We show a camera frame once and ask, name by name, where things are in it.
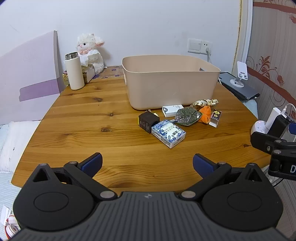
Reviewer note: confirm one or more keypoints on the white pillow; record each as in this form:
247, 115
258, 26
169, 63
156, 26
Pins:
18, 141

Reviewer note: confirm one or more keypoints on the white door frame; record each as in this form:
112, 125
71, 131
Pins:
245, 30

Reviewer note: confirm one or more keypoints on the purple white board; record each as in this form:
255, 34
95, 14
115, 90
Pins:
30, 69

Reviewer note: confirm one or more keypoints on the small black box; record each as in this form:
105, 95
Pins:
148, 121

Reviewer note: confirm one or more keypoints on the white wall switch socket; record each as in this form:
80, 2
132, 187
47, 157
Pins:
196, 45

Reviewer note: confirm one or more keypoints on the white phone stand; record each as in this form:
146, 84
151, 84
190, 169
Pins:
242, 69

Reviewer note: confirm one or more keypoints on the white power bank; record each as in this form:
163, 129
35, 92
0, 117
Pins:
272, 118

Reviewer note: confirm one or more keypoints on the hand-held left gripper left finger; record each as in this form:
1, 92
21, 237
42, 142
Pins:
92, 162

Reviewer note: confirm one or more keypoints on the grey laptop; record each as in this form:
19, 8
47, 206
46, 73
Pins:
245, 91

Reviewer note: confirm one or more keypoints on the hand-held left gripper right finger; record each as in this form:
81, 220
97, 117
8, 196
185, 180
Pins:
203, 163

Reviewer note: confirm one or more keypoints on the tissue box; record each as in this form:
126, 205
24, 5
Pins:
89, 71

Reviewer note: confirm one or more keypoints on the purple print table mat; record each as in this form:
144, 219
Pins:
111, 71

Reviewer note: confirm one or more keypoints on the blue white patterned box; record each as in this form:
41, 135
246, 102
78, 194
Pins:
170, 134

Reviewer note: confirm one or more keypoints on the white round device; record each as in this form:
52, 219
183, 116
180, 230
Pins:
257, 129

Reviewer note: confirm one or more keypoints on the white plush lamb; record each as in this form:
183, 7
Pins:
89, 42

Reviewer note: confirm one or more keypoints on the beige plastic storage bin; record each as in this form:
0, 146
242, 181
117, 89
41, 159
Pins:
171, 83

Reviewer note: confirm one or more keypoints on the red white headphones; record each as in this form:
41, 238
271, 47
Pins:
12, 229

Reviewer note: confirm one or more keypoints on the small star print box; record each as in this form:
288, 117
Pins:
215, 118

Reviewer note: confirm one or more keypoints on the green tea leaf packet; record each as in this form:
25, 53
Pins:
187, 115

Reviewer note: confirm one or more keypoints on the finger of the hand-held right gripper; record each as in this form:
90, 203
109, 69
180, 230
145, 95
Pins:
266, 141
291, 128

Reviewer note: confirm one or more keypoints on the yellow packet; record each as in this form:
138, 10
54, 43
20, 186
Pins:
65, 78

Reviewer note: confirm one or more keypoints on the white thermos bottle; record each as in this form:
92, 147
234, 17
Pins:
74, 73

